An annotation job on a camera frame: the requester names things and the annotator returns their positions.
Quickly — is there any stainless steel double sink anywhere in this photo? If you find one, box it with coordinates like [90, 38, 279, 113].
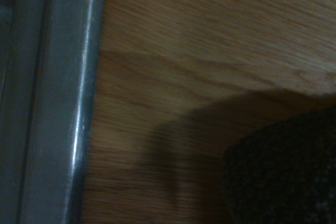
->
[0, 0, 107, 224]

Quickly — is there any dark cloth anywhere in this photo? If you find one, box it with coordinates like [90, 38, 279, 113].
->
[222, 104, 336, 224]

